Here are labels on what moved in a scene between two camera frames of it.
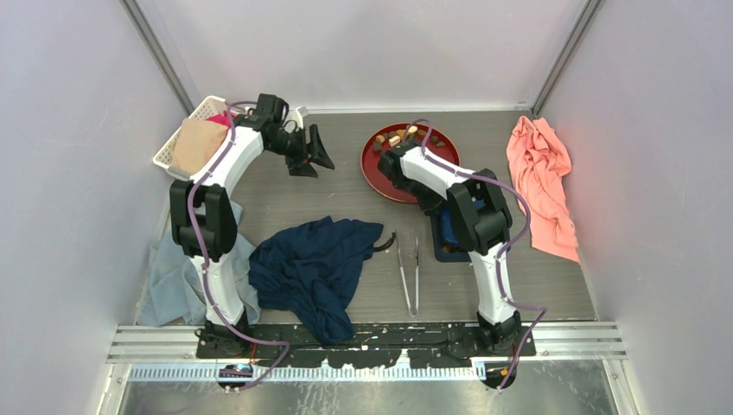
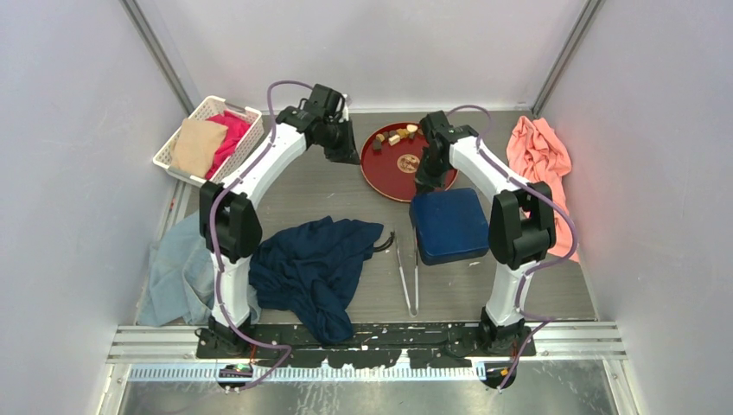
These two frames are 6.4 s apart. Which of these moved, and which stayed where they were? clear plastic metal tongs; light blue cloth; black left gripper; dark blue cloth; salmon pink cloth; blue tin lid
Moved: black left gripper; blue tin lid
Stayed: clear plastic metal tongs; salmon pink cloth; light blue cloth; dark blue cloth
